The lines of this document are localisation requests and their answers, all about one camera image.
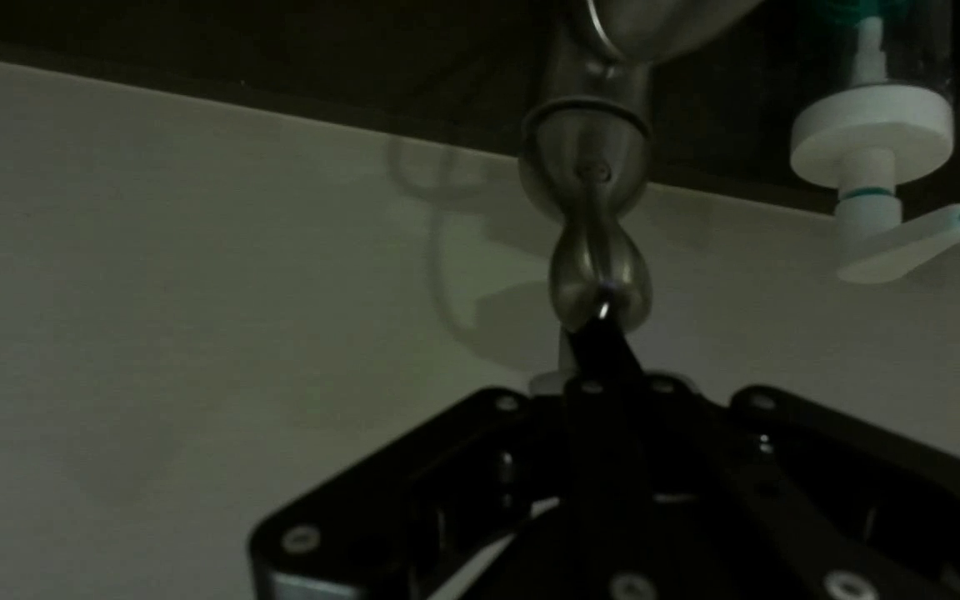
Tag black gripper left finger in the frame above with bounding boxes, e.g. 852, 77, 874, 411
245, 385, 581, 600

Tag green soap dispenser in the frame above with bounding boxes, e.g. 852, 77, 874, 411
790, 0, 960, 283

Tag steel kitchen faucet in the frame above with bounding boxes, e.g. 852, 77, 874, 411
521, 0, 764, 328

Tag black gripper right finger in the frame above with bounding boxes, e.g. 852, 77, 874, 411
601, 326, 960, 600

